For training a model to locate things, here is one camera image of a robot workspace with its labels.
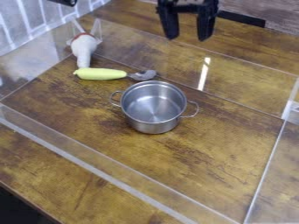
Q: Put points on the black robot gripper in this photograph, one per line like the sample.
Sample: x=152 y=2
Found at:
x=206 y=8

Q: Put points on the white plush mushroom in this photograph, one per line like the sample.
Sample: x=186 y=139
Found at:
x=84 y=45

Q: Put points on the silver steel pot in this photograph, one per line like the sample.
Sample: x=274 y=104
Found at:
x=154 y=106

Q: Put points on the black object at top edge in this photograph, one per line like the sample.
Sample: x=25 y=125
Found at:
x=70 y=3

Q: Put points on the green handled spoon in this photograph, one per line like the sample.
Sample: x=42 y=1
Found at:
x=105 y=74

